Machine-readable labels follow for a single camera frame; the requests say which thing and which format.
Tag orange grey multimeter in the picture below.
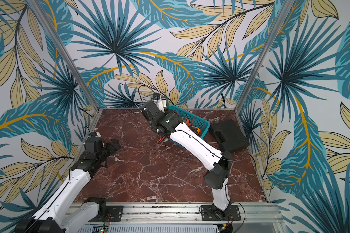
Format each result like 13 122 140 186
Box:
185 116 206 136

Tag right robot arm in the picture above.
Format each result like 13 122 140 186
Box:
140 100 232 212

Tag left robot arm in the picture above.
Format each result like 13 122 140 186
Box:
14 136 121 233

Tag teal plastic basket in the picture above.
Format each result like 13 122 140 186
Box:
169 105 211 139

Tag black case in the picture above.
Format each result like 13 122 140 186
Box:
209 119 250 153

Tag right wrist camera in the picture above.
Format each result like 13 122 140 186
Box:
152 93 169 113

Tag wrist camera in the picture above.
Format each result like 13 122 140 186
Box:
152 93 169 113
89 132 101 138

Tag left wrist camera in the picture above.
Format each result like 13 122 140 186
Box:
89 132 101 138

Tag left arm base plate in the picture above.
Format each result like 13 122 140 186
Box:
98 205 123 222

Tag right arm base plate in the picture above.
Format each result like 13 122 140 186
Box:
199 205 242 221

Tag aluminium front rail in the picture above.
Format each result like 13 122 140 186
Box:
66 203 288 233

